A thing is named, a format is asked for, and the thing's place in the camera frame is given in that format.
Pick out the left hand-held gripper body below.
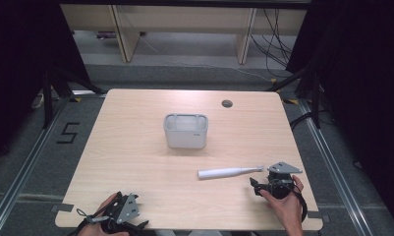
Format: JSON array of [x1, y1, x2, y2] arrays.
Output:
[[100, 193, 141, 234]]

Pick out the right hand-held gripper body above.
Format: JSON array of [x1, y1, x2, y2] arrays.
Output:
[[265, 160, 304, 201]]

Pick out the white electric toothbrush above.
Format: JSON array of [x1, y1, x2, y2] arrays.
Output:
[[197, 165, 265, 181]]

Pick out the white rectangular holder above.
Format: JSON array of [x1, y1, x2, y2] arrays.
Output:
[[162, 112, 209, 150]]

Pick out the person's right hand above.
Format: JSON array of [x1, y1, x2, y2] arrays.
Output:
[[259, 175, 306, 227]]

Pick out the person's left hand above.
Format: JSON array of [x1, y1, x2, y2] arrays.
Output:
[[78, 192, 131, 236]]

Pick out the grey floor tape piece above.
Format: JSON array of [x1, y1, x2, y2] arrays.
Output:
[[307, 210, 332, 224], [50, 203, 75, 213]]

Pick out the black metal stand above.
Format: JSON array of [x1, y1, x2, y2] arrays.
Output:
[[41, 64, 108, 130], [265, 64, 324, 130]]

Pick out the dark curtain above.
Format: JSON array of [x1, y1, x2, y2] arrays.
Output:
[[0, 0, 91, 166], [285, 0, 394, 227]]

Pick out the light wooden furniture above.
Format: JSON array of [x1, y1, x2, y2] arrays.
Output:
[[60, 3, 309, 65]]

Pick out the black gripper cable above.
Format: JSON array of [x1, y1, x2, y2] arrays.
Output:
[[291, 182, 310, 224]]

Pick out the grey cable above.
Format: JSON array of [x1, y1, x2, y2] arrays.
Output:
[[76, 207, 111, 226]]

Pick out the metal floor rail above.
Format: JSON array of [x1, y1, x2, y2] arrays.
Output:
[[0, 94, 72, 236], [297, 97, 376, 236]]

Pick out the thick black floor cable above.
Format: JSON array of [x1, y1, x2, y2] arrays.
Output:
[[288, 110, 317, 132]]

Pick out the bundle of black cables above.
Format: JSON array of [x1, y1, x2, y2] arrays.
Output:
[[249, 8, 295, 79]]

